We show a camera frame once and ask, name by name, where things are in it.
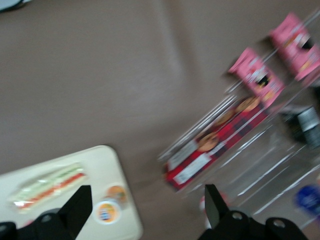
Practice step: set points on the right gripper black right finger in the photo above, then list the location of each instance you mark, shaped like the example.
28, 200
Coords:
237, 227

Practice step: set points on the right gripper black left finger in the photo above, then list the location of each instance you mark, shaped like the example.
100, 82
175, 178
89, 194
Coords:
62, 222

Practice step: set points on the triangle sandwich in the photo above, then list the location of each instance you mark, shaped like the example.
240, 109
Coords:
47, 185

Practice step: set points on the beige plastic tray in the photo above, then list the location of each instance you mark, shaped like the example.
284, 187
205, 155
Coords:
100, 162

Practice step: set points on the orange lid yogurt cup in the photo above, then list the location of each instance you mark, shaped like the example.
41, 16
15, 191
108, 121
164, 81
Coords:
107, 212

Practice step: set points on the clear acrylic stepped stand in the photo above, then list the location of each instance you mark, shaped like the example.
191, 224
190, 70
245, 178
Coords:
270, 170

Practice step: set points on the blue cap yogurt bottle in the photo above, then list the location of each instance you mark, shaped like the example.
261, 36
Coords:
308, 202

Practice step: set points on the red plaid cookie box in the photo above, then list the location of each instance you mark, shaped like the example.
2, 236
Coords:
225, 135

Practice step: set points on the small black box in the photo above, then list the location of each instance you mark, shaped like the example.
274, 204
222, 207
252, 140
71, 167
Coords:
310, 125

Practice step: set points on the pink snack packet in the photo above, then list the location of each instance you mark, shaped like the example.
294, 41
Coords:
295, 45
257, 77

